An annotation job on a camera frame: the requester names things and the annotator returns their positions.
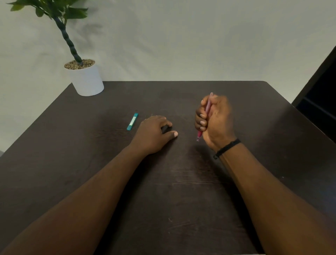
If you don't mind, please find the person's left hand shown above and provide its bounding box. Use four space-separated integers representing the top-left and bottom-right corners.
130 115 178 155

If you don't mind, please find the person's right hand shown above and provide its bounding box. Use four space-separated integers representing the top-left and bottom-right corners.
194 95 237 152

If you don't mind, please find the pink mechanical pencil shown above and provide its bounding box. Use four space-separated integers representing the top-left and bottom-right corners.
196 92 213 142

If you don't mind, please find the person's right forearm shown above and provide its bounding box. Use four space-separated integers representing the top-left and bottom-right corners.
215 143 336 255

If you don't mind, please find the person's left forearm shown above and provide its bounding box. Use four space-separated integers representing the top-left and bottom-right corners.
0 144 147 255

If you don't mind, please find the teal lead refill case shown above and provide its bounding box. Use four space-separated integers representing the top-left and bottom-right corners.
127 113 139 131

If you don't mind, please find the white plant pot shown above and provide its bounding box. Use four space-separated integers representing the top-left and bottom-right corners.
64 59 104 97

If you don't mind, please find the dark cabinet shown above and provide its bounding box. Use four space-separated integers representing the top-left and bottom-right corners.
292 45 336 144

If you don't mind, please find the green artificial plant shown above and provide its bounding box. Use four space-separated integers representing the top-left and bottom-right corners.
7 0 89 66

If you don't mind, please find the black wrist bracelet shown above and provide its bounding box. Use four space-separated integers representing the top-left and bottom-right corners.
213 139 241 160

